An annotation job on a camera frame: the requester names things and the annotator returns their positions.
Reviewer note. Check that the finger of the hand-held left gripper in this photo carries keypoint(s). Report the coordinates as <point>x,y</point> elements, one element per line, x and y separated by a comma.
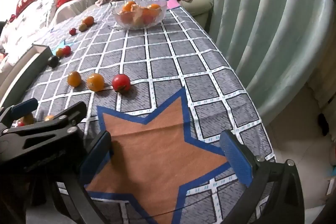
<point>68,115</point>
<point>25,107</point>

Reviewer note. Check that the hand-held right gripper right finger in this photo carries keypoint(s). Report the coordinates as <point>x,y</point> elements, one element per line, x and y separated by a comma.
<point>236,158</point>

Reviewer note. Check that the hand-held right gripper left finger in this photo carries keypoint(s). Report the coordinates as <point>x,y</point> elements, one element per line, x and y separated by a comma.
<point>96,151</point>

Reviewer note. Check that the white shallow tray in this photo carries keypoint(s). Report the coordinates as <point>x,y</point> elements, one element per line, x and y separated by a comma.
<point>26,69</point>

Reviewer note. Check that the dark purple tomato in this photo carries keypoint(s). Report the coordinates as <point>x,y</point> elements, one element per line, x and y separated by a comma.
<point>53,61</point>

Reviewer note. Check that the small orange cherry tomato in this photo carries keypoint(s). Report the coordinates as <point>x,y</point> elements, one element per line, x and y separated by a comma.
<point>59,52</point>

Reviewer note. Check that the brown green fruit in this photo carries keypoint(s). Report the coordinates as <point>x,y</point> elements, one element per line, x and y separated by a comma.
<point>83,27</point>

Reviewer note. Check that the grey covered sofa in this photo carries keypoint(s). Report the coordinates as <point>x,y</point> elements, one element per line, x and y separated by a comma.
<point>68,11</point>

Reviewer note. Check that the grey checked star tablecloth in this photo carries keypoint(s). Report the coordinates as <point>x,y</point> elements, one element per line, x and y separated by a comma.
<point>168,69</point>

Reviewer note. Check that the orange fruit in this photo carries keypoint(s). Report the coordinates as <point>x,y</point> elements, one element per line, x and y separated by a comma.
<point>125,18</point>
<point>129,6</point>
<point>147,19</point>
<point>153,6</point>

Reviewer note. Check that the clear glass bowl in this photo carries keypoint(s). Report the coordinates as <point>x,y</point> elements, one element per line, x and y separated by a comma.
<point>160,16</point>

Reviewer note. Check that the pale green curtain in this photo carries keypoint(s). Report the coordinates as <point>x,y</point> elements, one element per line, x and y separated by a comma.
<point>262,16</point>

